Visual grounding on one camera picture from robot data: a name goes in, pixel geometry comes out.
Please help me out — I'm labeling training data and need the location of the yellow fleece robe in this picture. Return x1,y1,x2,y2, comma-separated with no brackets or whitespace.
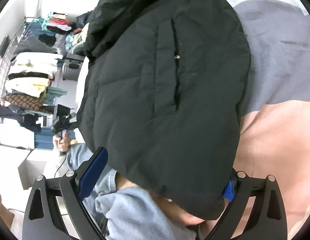
6,76,50,98

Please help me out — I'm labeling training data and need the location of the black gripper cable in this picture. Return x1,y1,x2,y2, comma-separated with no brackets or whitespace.
53,155,68,178

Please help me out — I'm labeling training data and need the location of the person's blue denim clothing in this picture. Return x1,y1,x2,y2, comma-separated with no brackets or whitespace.
66,142,203,240

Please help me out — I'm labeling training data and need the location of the pile of clothes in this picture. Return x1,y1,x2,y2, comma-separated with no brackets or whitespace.
55,25,90,53

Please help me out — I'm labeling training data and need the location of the black puffer jacket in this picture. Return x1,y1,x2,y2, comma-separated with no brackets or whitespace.
76,0,253,220

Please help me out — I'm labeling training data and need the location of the dark ribbed suitcase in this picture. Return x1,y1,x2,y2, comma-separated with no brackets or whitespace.
62,53,86,82

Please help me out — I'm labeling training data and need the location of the teal hanging cloth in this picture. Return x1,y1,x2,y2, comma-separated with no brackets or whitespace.
46,87,68,105

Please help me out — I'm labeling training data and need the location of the dark grey hanging garment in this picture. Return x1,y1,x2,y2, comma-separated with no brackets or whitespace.
15,35,55,53

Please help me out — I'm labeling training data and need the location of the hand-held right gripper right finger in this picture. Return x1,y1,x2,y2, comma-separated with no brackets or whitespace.
209,169,288,240

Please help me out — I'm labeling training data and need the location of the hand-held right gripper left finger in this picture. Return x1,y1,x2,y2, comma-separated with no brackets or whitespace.
21,147,109,240

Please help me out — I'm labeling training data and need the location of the person's left hand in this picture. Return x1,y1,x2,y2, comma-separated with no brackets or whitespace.
53,132,71,153

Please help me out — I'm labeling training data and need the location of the checkered bed sheet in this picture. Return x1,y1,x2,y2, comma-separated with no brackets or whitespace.
195,0,310,240

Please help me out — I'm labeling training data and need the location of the dark navy hanging garment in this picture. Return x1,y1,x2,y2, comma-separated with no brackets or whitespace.
0,105,43,133

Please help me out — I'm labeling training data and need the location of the metal clothes rack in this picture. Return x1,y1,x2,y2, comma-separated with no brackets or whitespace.
0,17,28,100

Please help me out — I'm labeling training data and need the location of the white hoodie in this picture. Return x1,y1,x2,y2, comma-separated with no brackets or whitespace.
10,52,58,74

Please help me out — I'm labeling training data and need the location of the plaid hanging garment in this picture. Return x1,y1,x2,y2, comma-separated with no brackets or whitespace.
2,94,49,110

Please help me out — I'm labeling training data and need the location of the black patterned scarf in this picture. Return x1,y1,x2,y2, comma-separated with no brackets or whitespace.
8,72,54,79

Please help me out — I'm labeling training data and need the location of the white box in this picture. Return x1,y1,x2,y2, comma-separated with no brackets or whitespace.
0,125,35,146
17,147,58,190

